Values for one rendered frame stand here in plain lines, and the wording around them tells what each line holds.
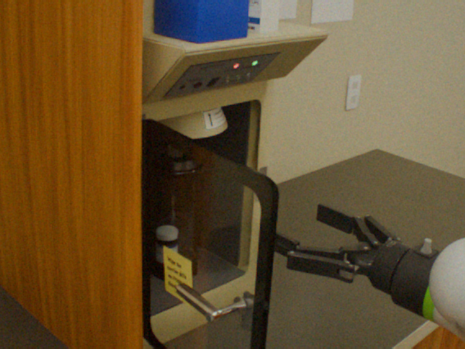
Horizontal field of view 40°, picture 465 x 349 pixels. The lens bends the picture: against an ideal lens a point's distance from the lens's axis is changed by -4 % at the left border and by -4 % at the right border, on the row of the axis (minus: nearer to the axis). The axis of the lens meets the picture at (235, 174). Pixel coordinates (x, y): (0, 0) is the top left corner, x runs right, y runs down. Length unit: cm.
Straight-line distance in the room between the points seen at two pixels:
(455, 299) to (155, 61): 51
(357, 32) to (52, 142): 132
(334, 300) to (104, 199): 62
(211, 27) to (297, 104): 109
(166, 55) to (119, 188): 19
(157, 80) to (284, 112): 105
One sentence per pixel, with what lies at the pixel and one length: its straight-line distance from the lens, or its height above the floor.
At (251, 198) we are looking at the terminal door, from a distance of 80.
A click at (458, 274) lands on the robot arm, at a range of 74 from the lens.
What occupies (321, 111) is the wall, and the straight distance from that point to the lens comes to 210.
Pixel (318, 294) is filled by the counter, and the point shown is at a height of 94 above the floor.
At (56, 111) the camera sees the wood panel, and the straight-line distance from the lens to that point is 104.
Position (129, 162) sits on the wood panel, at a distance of 91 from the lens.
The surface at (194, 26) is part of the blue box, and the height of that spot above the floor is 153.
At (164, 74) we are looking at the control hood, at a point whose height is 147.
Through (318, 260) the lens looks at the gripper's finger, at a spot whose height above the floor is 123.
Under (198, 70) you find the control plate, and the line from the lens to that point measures 96.
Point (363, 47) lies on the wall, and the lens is 222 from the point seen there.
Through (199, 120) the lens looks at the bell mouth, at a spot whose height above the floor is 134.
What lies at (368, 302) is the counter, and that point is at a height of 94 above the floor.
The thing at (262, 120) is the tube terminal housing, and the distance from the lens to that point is 122.
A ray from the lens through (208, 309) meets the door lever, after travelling 86.
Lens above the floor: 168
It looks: 21 degrees down
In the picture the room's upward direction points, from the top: 3 degrees clockwise
